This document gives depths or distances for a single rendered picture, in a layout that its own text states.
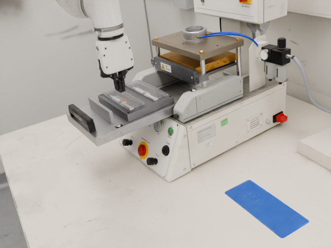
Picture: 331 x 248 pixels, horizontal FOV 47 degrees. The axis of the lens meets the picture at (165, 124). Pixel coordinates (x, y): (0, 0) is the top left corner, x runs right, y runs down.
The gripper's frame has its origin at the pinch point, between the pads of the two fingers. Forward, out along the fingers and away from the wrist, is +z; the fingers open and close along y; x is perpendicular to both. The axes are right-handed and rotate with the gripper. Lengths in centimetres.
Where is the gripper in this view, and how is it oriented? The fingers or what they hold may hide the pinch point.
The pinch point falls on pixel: (119, 84)
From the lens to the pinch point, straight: 116.6
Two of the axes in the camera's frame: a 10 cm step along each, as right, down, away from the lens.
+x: -5.6, -3.3, 7.6
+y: 8.2, -3.5, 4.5
